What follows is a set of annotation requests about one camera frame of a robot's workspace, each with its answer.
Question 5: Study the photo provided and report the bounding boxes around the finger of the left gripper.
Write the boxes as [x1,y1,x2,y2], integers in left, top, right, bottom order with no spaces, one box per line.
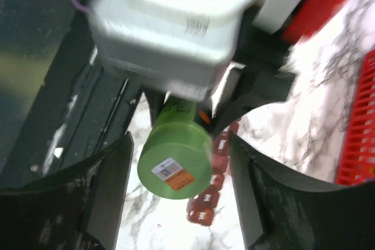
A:
[211,67,295,139]
[144,90,166,126]

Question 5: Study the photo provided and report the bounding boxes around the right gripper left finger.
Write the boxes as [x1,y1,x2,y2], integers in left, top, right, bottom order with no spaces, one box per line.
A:
[1,132,134,249]

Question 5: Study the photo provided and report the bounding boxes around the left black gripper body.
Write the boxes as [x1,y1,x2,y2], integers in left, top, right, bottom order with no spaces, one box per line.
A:
[231,4,294,78]

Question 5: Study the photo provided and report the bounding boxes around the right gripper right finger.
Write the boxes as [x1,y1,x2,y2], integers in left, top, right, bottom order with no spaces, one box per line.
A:
[230,134,374,249]

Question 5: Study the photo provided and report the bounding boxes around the green supplement bottle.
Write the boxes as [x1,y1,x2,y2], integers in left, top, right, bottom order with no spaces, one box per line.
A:
[137,96,213,200]

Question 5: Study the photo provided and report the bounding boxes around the brown weekly pill organizer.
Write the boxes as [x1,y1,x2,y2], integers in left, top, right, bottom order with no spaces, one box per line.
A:
[187,120,239,227]

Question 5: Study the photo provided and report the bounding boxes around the red plastic shopping basket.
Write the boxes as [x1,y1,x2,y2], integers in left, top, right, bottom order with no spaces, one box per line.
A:
[277,0,374,181]

